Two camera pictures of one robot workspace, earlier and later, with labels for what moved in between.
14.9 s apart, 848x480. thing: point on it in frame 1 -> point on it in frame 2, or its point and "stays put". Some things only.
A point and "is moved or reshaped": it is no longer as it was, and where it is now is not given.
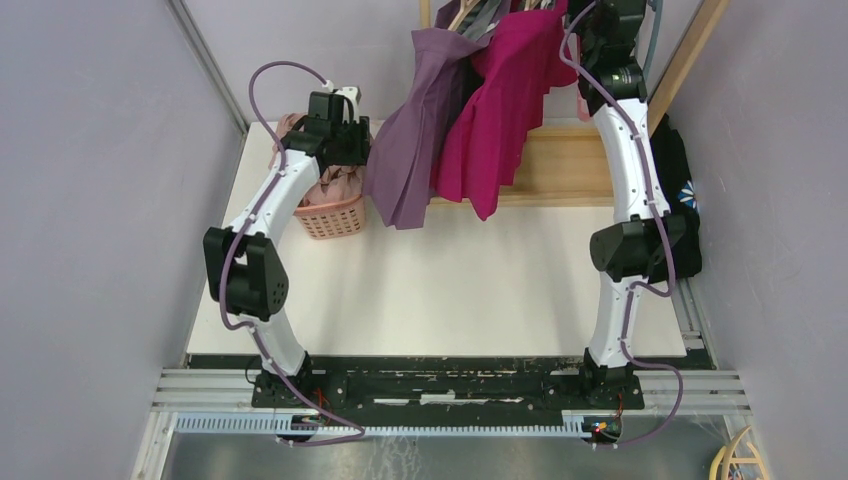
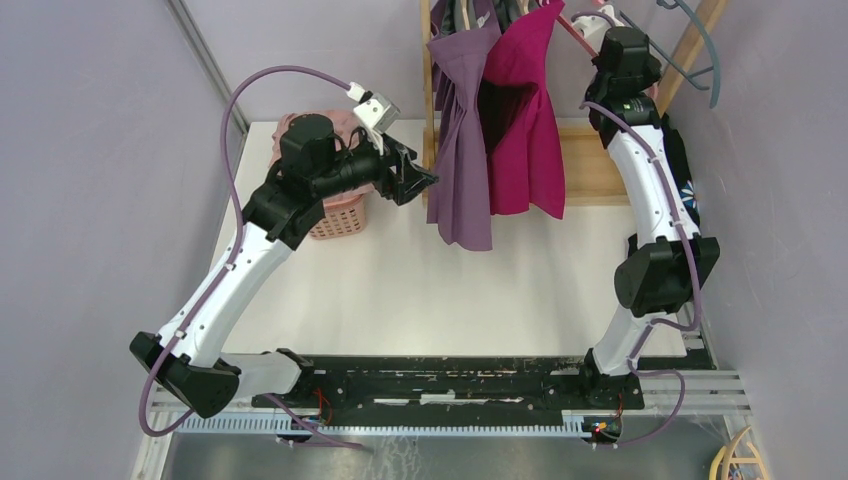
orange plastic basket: (336, 219) stays put
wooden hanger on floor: (727, 452) stays put
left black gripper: (362, 133) -> (409, 181)
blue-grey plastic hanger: (656, 6) is moved or reshaped
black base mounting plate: (447, 386) stays put
